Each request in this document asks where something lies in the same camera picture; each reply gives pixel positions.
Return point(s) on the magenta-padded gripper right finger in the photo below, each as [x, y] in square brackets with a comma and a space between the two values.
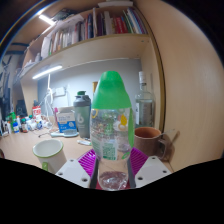
[151, 170]

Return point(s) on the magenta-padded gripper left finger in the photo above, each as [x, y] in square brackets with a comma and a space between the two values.
[73, 173]

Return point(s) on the clear plastic bottle green cap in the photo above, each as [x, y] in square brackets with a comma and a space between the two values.
[111, 133]

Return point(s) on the brown ceramic mug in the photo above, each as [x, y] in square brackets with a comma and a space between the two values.
[148, 141]

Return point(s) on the white mug green rim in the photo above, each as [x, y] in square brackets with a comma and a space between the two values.
[50, 155]

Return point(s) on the light blue hairbrush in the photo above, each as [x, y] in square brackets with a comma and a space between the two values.
[65, 134]

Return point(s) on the blue and white carton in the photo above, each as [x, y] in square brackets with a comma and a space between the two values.
[66, 121]

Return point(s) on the grey shaker bottle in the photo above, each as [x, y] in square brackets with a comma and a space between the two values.
[82, 115]

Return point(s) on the clear glass bottle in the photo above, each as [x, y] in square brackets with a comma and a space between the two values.
[145, 106]

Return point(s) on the red and white box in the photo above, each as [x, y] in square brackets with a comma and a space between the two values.
[36, 112]

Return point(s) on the small white bottle blue label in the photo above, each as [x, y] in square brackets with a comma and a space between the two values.
[15, 127]

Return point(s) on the wooden shelf unit with books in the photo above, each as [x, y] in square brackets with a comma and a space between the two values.
[100, 43]

